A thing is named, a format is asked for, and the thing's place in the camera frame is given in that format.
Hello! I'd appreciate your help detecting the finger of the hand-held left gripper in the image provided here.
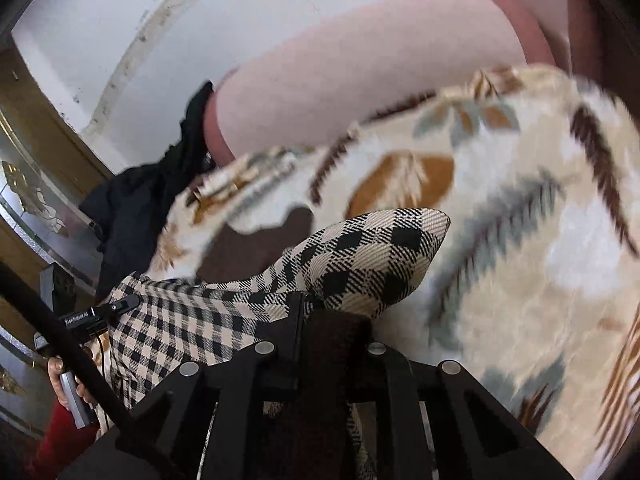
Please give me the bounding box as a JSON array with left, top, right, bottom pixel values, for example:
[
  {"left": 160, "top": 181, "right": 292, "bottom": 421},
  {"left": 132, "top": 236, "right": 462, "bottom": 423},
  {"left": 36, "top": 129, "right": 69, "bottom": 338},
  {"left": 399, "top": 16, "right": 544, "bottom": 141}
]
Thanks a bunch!
[{"left": 102, "top": 296, "right": 142, "bottom": 317}]

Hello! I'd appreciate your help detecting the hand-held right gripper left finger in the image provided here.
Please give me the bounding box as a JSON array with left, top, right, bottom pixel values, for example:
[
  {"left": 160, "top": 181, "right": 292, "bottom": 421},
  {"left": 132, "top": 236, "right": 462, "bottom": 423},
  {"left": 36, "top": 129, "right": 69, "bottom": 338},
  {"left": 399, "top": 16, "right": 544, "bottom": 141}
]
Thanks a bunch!
[{"left": 60, "top": 292, "right": 313, "bottom": 480}]

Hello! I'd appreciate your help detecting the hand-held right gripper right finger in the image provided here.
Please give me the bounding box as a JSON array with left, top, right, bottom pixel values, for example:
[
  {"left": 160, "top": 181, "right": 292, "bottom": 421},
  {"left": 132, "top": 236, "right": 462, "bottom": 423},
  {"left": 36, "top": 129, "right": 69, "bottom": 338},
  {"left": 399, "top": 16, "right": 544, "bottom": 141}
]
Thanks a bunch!
[{"left": 350, "top": 317, "right": 576, "bottom": 480}]

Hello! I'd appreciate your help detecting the beige black plaid garment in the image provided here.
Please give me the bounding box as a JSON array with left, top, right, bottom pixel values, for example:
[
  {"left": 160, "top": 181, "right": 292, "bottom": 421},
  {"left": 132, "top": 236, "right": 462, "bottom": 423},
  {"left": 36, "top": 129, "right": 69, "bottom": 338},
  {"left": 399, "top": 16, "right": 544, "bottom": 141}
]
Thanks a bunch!
[{"left": 92, "top": 207, "right": 451, "bottom": 480}]

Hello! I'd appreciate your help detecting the person's left forearm red sleeve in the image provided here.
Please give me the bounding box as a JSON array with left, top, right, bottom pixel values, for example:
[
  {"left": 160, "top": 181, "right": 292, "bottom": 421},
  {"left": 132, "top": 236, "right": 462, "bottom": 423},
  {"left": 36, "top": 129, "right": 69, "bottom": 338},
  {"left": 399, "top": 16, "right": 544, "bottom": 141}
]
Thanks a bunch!
[{"left": 25, "top": 402, "right": 103, "bottom": 480}]

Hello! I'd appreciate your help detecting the black clothes pile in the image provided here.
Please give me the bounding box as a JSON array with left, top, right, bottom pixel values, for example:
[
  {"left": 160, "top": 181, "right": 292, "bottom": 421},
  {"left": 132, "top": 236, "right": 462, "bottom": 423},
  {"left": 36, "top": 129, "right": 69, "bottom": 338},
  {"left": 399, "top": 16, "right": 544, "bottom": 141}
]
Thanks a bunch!
[{"left": 79, "top": 80, "right": 217, "bottom": 302}]

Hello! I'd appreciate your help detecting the person's left hand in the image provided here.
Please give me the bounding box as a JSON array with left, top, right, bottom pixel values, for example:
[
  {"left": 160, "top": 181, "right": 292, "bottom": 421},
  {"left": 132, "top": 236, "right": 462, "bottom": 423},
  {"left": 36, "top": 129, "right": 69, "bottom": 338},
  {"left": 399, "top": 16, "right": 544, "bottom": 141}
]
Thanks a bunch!
[{"left": 46, "top": 347, "right": 99, "bottom": 412}]

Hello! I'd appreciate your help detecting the wooden glass door cabinet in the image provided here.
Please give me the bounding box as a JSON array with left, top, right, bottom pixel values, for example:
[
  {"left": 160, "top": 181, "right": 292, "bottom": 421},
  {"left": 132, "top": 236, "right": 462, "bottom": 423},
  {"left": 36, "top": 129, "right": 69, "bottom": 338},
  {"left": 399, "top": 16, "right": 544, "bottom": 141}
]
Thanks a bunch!
[{"left": 0, "top": 45, "right": 117, "bottom": 441}]

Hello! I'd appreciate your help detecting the leaf print fleece blanket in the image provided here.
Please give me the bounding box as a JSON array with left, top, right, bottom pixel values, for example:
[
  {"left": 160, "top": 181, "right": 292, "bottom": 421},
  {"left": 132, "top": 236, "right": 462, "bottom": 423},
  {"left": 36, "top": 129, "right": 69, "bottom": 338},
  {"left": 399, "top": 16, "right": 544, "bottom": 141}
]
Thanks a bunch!
[{"left": 145, "top": 65, "right": 640, "bottom": 480}]

